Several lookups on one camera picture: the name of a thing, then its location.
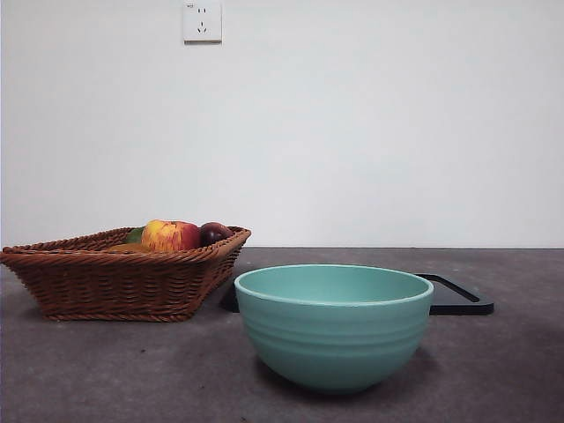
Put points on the teal ribbed bowl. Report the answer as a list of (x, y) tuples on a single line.
[(335, 335)]

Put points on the dark red plum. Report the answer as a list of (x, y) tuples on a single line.
[(213, 233)]

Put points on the red yellow apple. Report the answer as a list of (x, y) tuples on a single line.
[(169, 235)]

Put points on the green fruit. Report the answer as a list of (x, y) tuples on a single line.
[(133, 236)]

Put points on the brown wicker basket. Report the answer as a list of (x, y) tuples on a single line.
[(110, 282)]

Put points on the dark rectangular tray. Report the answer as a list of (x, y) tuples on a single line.
[(462, 304)]

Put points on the white wall socket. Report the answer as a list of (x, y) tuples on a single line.
[(202, 22)]

